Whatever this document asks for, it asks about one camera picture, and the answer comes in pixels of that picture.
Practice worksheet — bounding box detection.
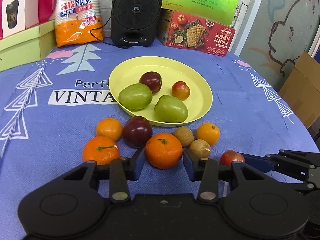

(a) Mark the yellow plastic plate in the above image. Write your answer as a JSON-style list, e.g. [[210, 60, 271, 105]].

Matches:
[[108, 56, 213, 127]]

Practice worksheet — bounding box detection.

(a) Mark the paper cups orange package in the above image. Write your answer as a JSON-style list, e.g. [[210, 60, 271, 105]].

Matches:
[[55, 0, 104, 47]]

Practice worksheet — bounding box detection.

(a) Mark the pink coffee cup box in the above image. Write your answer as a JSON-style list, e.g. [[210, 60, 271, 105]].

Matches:
[[1, 0, 54, 38]]

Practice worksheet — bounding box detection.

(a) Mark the brown kiwi fruit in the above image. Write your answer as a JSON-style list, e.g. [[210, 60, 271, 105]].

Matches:
[[173, 126, 194, 147], [189, 139, 211, 159]]

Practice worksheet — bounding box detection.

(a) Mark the light green shoe box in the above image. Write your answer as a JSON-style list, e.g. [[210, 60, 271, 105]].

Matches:
[[0, 21, 56, 71]]

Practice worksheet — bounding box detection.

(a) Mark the green mango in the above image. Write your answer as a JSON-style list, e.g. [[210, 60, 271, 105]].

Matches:
[[154, 95, 188, 123], [118, 83, 153, 110]]

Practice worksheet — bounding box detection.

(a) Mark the black speaker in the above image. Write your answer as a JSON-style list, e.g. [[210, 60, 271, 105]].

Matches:
[[111, 0, 162, 47]]

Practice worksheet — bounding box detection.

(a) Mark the dark plum front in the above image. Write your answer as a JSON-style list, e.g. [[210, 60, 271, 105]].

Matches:
[[139, 72, 162, 94]]

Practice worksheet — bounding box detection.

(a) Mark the large orange with stem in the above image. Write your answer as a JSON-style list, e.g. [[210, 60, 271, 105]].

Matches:
[[82, 137, 120, 165]]

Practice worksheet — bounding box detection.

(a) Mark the brown cardboard box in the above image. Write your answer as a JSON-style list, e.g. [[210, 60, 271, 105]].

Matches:
[[279, 52, 320, 128]]

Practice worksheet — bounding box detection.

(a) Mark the red green small apple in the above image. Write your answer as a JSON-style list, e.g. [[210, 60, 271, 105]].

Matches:
[[171, 81, 190, 100]]

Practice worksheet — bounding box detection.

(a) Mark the dark plum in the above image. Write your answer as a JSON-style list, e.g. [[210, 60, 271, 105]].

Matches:
[[139, 72, 162, 94], [122, 116, 152, 148]]

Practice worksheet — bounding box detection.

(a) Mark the red cracker box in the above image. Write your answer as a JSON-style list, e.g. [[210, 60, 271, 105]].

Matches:
[[157, 9, 235, 57]]

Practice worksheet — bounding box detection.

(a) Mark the small orange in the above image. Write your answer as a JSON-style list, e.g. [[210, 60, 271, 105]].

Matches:
[[196, 122, 220, 146], [95, 118, 123, 141]]

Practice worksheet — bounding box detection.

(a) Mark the black speaker cable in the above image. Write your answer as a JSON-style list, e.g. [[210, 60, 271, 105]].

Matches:
[[89, 15, 128, 49]]

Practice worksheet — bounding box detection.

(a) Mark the dark plum back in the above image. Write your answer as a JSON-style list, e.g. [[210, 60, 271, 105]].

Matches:
[[122, 116, 152, 148]]

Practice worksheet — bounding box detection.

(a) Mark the small orange right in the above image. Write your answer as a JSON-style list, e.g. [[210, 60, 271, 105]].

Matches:
[[196, 122, 220, 146]]

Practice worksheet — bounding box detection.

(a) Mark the small orange back left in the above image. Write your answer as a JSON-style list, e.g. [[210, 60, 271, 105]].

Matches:
[[95, 118, 123, 141]]

